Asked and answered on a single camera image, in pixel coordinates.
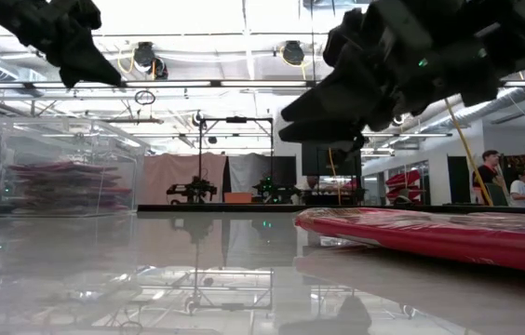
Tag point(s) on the clear plastic storage bin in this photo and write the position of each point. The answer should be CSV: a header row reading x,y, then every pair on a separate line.
x,y
67,139

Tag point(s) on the black background robot arm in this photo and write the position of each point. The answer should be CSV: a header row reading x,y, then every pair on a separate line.
x,y
274,190
192,190

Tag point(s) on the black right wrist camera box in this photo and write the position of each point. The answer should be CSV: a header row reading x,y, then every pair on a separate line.
x,y
351,37

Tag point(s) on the black monitor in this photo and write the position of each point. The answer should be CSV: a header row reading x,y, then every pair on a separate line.
x,y
323,160

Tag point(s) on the black aluminium table frame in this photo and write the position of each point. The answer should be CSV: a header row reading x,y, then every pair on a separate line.
x,y
244,208

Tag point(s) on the orange cardboard box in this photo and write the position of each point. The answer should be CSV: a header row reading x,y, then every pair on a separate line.
x,y
238,197

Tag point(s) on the silver ceiling duct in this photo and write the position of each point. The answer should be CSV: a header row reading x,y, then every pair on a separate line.
x,y
523,88

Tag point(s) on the black background station frame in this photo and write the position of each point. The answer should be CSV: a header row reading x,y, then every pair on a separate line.
x,y
236,119

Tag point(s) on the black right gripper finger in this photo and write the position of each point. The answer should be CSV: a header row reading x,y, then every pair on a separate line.
x,y
323,131
337,100

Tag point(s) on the pink hanging curtain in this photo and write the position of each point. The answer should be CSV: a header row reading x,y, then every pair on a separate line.
x,y
174,172

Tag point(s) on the grey hanging curtain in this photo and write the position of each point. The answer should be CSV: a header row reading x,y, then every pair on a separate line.
x,y
248,170

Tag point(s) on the white patterned hanging cloth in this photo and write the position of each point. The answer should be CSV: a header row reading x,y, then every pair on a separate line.
x,y
500,181

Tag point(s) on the black standing panel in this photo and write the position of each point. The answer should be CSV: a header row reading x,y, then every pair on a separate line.
x,y
286,167

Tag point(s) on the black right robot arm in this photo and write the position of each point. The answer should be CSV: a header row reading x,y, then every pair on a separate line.
x,y
518,32

